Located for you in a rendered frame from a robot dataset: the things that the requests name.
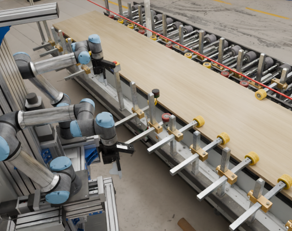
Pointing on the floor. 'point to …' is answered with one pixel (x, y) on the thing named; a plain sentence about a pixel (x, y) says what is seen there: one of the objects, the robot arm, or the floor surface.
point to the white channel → (148, 17)
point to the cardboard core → (185, 225)
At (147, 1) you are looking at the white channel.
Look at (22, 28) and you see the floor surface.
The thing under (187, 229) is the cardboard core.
